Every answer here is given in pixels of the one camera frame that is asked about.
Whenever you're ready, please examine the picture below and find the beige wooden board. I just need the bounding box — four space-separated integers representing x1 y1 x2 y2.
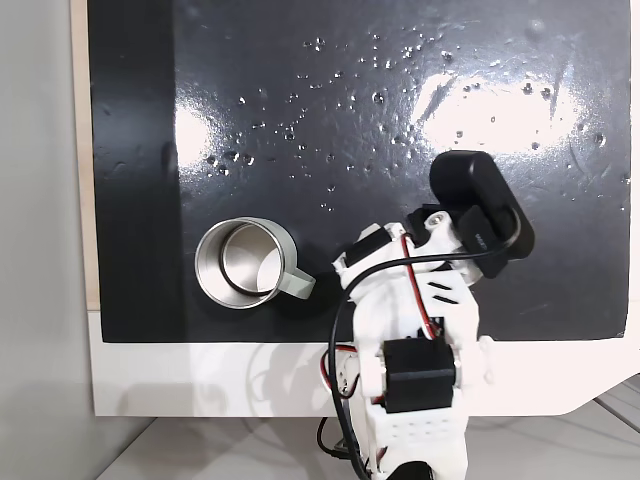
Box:
68 0 104 312

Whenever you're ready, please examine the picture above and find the stainless steel mug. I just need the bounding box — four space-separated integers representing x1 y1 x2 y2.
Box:
194 216 318 311

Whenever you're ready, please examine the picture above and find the black oval camera box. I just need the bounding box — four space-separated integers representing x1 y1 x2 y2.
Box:
405 149 537 279

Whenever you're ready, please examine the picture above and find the black camera cable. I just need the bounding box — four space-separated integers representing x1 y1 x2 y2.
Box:
327 204 522 479

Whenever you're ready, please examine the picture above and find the black power cable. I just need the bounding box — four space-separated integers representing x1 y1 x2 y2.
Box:
316 417 357 459

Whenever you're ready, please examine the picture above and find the red and white servo cable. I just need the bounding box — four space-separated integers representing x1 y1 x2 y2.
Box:
401 235 442 339

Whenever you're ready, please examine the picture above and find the black glossy mat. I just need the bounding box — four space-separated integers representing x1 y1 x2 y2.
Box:
86 0 633 345

